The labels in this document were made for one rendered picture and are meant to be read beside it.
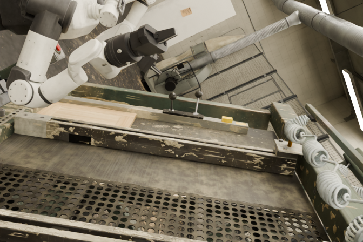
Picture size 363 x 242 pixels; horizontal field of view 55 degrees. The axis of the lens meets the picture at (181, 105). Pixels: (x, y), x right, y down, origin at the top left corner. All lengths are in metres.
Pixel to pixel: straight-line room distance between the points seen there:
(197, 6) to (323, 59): 6.04
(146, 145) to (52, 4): 0.59
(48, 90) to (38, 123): 0.32
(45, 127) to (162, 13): 3.94
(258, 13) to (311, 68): 2.24
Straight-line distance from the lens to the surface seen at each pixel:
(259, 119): 1.94
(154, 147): 1.33
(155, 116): 1.68
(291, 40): 10.14
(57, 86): 1.11
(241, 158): 1.34
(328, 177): 0.98
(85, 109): 1.69
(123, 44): 0.99
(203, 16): 5.17
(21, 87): 1.14
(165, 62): 7.47
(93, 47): 1.04
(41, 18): 1.16
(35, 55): 1.16
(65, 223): 0.87
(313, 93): 10.80
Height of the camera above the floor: 1.75
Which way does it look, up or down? 11 degrees down
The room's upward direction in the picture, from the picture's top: 66 degrees clockwise
